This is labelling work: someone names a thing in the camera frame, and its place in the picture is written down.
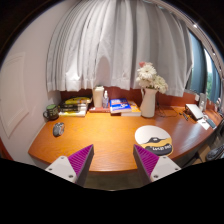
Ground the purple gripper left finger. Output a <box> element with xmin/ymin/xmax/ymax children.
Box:
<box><xmin>46</xmin><ymin>145</ymin><xmax>94</xmax><ymax>186</ymax></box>

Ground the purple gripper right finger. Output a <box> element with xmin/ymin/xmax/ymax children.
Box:
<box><xmin>133</xmin><ymin>145</ymin><xmax>180</xmax><ymax>185</ymax></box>

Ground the orange book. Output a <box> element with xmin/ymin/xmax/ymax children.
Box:
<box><xmin>121</xmin><ymin>101</ymin><xmax>141</xmax><ymax>117</ymax></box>

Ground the dark green mug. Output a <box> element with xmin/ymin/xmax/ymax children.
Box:
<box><xmin>43</xmin><ymin>104</ymin><xmax>59</xmax><ymax>121</ymax></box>

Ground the white ceramic vase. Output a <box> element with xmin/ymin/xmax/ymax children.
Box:
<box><xmin>140</xmin><ymin>88</ymin><xmax>157</xmax><ymax>118</ymax></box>

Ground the red flat book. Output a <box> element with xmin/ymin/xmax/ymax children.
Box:
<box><xmin>89</xmin><ymin>107</ymin><xmax>110</xmax><ymax>113</ymax></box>

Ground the stack of dark books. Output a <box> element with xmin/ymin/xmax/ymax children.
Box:
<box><xmin>59</xmin><ymin>97</ymin><xmax>92</xmax><ymax>117</ymax></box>

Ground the blue book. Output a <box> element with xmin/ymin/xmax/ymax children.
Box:
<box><xmin>110</xmin><ymin>98</ymin><xmax>131</xmax><ymax>114</ymax></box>

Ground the silver laptop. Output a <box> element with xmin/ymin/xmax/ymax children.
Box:
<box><xmin>185</xmin><ymin>104</ymin><xmax>203</xmax><ymax>120</ymax></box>

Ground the clear sanitizer bottle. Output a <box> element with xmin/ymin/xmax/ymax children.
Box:
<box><xmin>102</xmin><ymin>90</ymin><xmax>109</xmax><ymax>108</ymax></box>

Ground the smartphone on desk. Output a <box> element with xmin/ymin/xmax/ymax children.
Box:
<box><xmin>206</xmin><ymin>119</ymin><xmax>216</xmax><ymax>129</ymax></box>

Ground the white plastic cup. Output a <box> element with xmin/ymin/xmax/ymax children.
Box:
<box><xmin>93</xmin><ymin>86</ymin><xmax>104</xmax><ymax>108</ymax></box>

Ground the white flower bouquet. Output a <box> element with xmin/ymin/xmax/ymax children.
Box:
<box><xmin>136</xmin><ymin>62</ymin><xmax>168</xmax><ymax>94</ymax></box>

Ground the white curtain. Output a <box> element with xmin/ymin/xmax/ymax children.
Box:
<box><xmin>46</xmin><ymin>0</ymin><xmax>193</xmax><ymax>97</ymax></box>

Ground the black cable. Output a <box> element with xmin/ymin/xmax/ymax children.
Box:
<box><xmin>155</xmin><ymin>100</ymin><xmax>180</xmax><ymax>118</ymax></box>

